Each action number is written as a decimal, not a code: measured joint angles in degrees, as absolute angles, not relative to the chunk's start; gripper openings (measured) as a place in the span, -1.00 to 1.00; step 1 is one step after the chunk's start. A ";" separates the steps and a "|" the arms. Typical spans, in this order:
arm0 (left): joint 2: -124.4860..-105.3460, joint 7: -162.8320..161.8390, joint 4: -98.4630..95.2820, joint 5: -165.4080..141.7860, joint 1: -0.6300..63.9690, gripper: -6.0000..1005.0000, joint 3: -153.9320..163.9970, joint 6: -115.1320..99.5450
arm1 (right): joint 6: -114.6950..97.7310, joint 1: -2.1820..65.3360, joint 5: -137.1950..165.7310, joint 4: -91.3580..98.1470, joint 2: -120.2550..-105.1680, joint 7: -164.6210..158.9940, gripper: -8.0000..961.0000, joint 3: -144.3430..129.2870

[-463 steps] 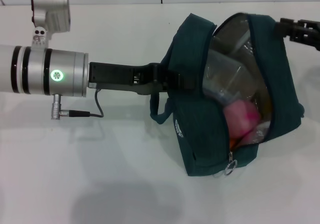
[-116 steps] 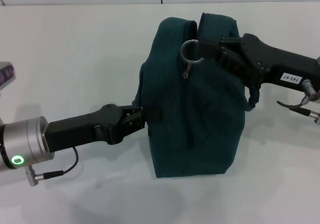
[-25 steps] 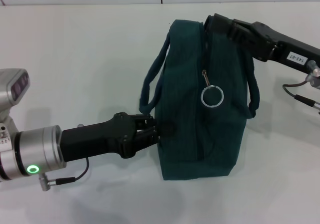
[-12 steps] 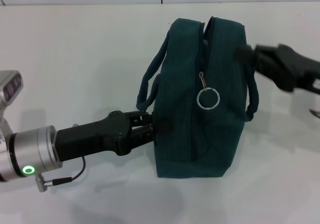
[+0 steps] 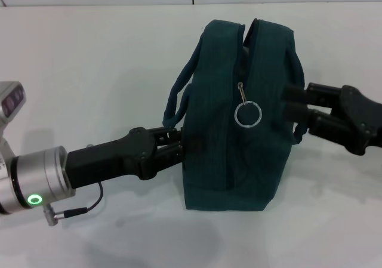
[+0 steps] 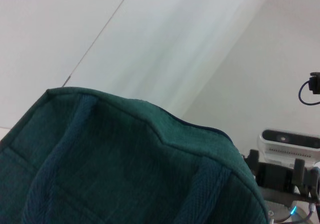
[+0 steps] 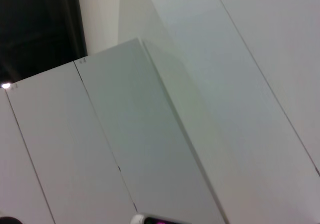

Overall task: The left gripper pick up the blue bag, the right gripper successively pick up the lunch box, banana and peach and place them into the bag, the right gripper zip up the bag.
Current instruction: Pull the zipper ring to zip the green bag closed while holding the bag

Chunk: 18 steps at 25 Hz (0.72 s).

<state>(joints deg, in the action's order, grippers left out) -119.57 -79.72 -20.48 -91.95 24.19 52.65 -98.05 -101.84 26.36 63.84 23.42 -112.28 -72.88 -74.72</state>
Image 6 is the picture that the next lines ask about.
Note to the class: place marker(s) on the black mounted camera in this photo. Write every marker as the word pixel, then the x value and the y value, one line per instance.
pixel 315 83

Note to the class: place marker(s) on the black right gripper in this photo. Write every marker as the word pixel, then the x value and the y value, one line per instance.
pixel 280 176

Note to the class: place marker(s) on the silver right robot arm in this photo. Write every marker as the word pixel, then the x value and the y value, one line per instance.
pixel 280 206

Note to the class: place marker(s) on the dark teal insulated lunch bag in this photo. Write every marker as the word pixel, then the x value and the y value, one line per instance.
pixel 125 164

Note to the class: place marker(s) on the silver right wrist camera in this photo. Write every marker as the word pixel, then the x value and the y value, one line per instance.
pixel 287 144

